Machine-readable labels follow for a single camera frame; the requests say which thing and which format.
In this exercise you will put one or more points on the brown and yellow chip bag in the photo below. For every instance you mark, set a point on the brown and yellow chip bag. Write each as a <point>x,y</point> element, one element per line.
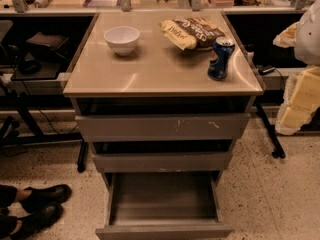
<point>191,33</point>

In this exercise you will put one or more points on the lower black shoe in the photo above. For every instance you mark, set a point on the lower black shoe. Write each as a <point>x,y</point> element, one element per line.
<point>36,222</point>

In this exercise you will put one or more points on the open bottom grey drawer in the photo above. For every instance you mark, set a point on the open bottom grey drawer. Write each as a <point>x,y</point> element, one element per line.
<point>163,206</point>

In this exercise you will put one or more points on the small black device on desk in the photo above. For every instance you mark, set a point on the small black device on desk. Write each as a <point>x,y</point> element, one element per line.
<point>264,70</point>

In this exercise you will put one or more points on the upper black shoe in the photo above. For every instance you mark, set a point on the upper black shoe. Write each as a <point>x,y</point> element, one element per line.
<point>39,198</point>

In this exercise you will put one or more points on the black shoe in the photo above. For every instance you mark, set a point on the black shoe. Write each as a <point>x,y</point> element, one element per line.
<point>39,198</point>
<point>36,222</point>

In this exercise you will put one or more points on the middle grey drawer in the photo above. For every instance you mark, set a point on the middle grey drawer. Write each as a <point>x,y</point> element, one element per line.
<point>162,162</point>

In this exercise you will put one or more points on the top grey drawer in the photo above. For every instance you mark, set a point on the top grey drawer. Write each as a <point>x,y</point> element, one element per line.
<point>162,127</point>

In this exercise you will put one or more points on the blue pepsi can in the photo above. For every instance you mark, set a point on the blue pepsi can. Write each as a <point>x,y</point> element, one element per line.
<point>222,51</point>

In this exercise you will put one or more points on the grey drawer cabinet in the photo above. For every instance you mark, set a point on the grey drawer cabinet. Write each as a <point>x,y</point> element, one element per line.
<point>157,78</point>

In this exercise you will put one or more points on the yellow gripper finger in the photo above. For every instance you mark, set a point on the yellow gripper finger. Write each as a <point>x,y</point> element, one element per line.
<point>286,38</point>
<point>301,100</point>

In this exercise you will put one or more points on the black desk leg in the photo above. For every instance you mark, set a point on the black desk leg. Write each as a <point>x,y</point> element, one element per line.
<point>278,151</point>

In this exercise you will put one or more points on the white ceramic bowl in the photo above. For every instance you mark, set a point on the white ceramic bowl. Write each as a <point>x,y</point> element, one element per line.
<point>122,40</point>

